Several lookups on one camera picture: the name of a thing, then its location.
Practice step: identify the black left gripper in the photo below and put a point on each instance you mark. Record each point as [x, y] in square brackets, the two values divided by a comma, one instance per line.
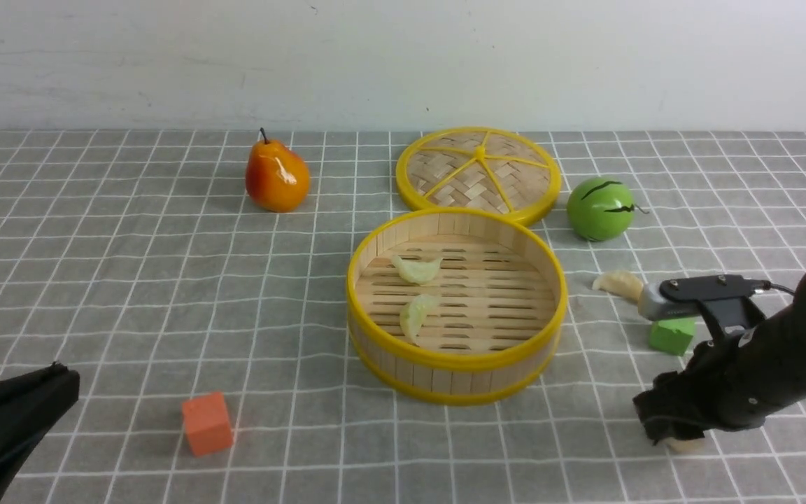
[30, 405]

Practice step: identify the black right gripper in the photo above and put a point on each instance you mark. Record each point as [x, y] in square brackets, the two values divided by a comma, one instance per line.
[725, 387]

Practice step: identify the white dumpling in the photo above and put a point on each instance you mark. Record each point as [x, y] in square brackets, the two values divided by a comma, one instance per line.
[621, 283]
[685, 446]

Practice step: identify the pale green dumpling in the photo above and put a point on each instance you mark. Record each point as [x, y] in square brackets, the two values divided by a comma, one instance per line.
[415, 313]
[415, 271]

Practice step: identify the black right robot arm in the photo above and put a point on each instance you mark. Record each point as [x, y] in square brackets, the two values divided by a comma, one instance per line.
[784, 333]

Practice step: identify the bamboo steamer tray yellow rim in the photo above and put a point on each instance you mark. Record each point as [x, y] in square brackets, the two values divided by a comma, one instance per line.
[503, 300]

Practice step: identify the woven bamboo steamer lid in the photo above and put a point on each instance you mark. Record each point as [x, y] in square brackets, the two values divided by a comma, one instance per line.
[482, 168]

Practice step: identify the green foam cube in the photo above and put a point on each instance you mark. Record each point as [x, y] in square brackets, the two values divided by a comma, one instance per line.
[673, 336]

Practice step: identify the orange foam cube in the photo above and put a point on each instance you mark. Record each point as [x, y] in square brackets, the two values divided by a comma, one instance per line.
[206, 424]

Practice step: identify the green toy melon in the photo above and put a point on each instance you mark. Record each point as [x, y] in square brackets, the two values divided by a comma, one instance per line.
[601, 208]

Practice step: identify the grey checkered tablecloth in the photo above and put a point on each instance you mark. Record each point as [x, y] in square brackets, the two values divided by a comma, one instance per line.
[136, 258]

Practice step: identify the orange yellow toy pear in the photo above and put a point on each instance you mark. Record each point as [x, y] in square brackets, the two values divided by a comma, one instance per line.
[277, 179]

